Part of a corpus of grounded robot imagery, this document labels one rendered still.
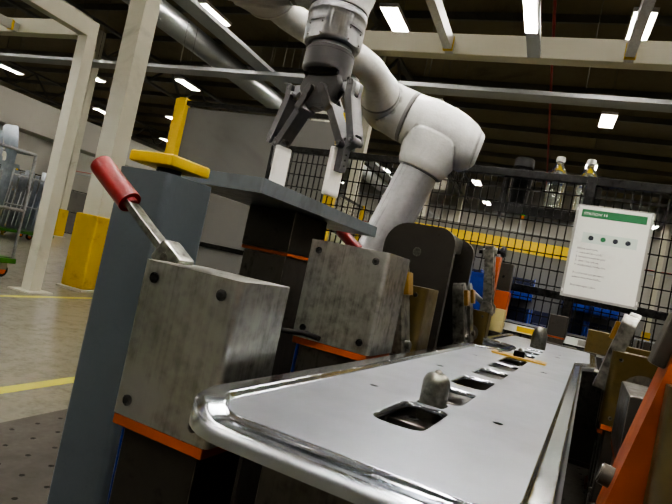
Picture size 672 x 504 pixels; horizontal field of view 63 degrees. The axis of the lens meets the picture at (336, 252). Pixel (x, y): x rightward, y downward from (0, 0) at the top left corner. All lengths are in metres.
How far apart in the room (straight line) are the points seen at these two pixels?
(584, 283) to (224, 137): 2.52
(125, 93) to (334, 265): 8.16
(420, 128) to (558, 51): 4.20
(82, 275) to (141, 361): 8.07
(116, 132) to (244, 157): 5.14
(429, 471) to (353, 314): 0.36
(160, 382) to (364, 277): 0.28
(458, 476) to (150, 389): 0.23
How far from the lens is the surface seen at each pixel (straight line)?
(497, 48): 5.53
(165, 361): 0.41
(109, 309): 0.60
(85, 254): 8.49
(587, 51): 5.47
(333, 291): 0.62
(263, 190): 0.63
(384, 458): 0.27
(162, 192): 0.57
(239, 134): 3.67
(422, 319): 0.77
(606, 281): 1.94
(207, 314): 0.39
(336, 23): 0.85
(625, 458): 0.33
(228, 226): 3.57
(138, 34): 8.93
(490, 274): 1.40
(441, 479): 0.27
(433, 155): 1.32
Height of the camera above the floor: 1.08
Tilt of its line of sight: 2 degrees up
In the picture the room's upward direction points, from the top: 12 degrees clockwise
